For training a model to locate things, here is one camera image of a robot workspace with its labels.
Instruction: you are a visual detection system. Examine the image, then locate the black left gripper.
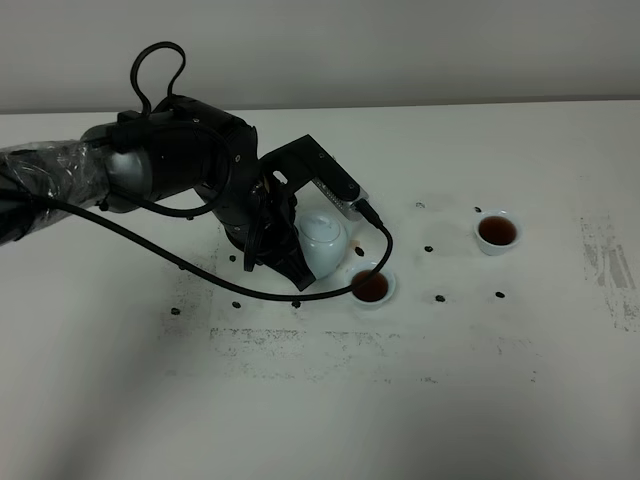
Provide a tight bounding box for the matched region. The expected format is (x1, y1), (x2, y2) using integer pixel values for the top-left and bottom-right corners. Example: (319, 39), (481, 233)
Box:
(214, 135), (361, 291)

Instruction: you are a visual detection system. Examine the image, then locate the light blue porcelain teapot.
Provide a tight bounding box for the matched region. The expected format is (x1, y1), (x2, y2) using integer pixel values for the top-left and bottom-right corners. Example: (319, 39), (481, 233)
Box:
(296, 210), (349, 280)

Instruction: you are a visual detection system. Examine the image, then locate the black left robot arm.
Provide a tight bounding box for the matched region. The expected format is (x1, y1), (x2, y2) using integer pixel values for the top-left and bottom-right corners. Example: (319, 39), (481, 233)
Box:
(1, 96), (364, 290)

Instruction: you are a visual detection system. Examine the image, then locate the near light blue teacup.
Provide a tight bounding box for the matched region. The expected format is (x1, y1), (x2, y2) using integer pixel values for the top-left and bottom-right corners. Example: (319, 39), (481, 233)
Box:
(344, 261), (397, 309)

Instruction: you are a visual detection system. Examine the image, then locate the light blue teacup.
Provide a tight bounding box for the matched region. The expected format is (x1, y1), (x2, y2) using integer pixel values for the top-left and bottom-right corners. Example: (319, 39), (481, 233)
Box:
(473, 210), (523, 256)
(344, 261), (397, 309)

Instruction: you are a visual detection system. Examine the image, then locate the far light blue teacup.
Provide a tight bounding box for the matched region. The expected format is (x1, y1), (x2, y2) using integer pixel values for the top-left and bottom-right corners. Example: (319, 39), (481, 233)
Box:
(473, 210), (523, 256)

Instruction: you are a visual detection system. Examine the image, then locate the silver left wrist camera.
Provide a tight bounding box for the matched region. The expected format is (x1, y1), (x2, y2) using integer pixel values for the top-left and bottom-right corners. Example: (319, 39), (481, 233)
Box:
(313, 179), (369, 222)

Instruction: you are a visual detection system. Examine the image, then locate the black left camera cable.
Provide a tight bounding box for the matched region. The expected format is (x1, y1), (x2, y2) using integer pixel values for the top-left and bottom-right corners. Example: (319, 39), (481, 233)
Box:
(0, 42), (395, 303)

